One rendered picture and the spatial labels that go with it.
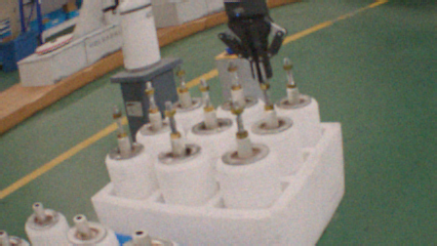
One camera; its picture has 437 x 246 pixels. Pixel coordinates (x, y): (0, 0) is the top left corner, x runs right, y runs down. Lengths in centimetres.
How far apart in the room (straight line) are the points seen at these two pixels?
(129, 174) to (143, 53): 49
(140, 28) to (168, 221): 61
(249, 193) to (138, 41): 64
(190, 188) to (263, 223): 15
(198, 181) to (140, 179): 12
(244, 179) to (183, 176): 11
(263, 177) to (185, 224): 15
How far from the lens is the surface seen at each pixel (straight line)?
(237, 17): 93
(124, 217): 102
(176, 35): 355
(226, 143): 103
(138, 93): 143
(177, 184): 94
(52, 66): 297
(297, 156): 100
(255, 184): 88
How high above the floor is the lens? 59
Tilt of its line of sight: 18 degrees down
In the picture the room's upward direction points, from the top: 12 degrees counter-clockwise
